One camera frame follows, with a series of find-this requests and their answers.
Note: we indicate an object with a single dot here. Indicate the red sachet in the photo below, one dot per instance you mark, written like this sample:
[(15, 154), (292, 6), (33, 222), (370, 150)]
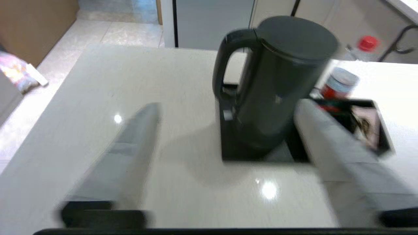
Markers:
[(329, 107)]

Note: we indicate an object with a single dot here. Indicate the black compartment organizer box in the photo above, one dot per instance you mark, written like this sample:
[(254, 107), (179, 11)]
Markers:
[(359, 124)]

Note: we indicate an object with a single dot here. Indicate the water bottle with full label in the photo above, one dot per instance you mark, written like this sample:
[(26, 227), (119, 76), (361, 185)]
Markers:
[(346, 75)]

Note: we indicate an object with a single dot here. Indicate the black serving tray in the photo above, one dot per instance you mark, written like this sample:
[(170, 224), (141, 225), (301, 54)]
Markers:
[(248, 153)]

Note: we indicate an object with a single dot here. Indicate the wooden door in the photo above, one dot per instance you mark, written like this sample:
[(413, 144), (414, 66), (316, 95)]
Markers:
[(36, 26)]

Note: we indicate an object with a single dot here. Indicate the printed white plastic bag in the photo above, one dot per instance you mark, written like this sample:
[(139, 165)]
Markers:
[(19, 73)]

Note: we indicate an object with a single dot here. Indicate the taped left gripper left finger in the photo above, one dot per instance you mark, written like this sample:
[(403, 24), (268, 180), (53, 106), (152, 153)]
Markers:
[(120, 163)]

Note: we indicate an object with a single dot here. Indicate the tall white cabinet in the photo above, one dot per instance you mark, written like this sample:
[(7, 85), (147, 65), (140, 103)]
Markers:
[(6, 98)]

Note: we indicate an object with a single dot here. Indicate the grey refrigerator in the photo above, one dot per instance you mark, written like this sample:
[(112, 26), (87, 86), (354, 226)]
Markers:
[(209, 23)]

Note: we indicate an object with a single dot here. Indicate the black electric kettle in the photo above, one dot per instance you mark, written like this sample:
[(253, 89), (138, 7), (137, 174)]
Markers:
[(277, 88)]

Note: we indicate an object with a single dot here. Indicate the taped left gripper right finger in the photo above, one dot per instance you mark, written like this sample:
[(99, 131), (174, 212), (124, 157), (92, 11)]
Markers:
[(352, 163)]

